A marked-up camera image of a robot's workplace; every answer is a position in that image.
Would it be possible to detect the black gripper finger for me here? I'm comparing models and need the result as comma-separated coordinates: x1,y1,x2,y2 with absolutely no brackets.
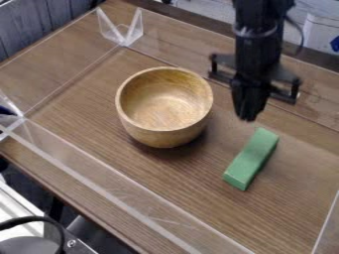
232,82,247,119
247,87,269,121

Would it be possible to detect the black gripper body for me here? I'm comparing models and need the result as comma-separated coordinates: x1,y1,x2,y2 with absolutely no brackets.
209,28,301,104

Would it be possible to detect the green rectangular block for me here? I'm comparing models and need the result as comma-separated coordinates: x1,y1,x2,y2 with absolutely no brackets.
222,128,279,191

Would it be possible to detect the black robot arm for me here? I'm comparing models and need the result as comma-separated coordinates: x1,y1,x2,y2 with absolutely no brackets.
209,0,303,122

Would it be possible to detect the brown wooden bowl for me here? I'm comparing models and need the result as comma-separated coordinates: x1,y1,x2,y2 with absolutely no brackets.
114,66,213,148

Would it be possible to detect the white bin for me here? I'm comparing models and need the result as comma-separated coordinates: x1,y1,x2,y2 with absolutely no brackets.
303,13,339,56

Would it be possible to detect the clear acrylic corner bracket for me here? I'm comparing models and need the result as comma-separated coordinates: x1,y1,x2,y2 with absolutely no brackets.
94,8,142,47

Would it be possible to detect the clear acrylic front wall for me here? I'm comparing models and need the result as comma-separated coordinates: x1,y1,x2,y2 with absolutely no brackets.
0,91,253,254

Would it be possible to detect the grey metal bracket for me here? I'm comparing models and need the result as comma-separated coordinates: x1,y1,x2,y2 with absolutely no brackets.
42,224,98,254

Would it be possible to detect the black cable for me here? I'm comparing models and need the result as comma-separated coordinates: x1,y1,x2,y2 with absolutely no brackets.
0,215,68,254

